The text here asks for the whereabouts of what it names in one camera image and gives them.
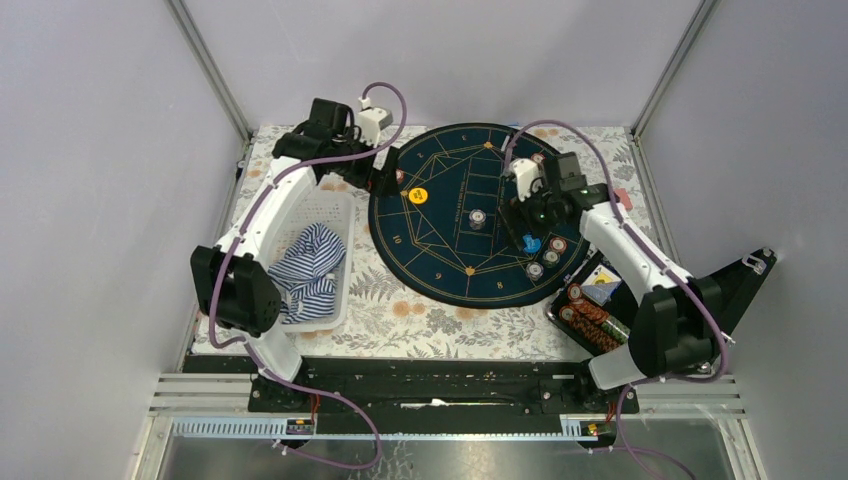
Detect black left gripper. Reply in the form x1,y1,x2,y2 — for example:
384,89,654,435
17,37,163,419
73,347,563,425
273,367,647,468
333,126,400,197

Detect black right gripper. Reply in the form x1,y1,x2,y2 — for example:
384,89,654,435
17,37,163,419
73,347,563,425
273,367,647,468
496,177,561,251

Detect red five chip stack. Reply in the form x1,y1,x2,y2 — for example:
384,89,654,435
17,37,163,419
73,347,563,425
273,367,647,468
548,236,568,255

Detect blue small blind button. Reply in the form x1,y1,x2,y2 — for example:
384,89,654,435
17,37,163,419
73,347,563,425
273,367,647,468
522,234,542,255

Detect blue chip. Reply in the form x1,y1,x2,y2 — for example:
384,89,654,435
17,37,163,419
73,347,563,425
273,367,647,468
541,249,560,268

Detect yellow big blind button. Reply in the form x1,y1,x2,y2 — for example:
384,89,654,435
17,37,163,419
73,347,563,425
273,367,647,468
407,187,429,205

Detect pink sponge block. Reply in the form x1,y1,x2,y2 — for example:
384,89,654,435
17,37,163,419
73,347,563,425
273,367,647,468
614,188,634,212

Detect grey chip stack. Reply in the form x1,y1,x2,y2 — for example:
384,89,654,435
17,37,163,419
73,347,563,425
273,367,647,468
468,209,487,231

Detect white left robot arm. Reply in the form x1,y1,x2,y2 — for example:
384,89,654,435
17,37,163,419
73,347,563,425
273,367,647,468
190,97,397,411

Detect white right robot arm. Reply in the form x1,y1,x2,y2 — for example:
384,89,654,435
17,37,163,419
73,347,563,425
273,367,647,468
499,148,729,412

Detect playing card deck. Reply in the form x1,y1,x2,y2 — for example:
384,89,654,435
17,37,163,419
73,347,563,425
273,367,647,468
581,265,623,306

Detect black poker chip case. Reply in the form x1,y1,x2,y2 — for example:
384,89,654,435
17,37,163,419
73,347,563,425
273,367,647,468
547,249,776,377

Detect red chip rows in case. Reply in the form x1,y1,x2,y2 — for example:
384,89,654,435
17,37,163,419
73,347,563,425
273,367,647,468
557,283,629,355

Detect round dark poker mat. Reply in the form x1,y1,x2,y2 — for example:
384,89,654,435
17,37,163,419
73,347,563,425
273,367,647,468
368,123,589,309

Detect white plastic laundry basket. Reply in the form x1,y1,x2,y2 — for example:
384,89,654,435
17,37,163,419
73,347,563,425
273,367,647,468
267,190,356,333

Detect blue white striped cloth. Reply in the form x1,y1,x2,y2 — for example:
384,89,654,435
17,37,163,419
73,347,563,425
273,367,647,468
267,223,346,325

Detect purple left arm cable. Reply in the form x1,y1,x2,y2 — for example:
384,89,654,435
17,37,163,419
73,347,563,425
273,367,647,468
207,82,408,412

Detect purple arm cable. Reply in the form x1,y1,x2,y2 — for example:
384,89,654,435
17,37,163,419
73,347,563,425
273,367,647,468
207,82,408,412
503,119,731,478

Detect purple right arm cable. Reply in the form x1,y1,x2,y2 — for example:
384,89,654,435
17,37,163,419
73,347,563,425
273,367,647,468
503,119,731,478

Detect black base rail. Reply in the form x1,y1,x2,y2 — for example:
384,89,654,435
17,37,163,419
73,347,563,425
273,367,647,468
183,355,639,435

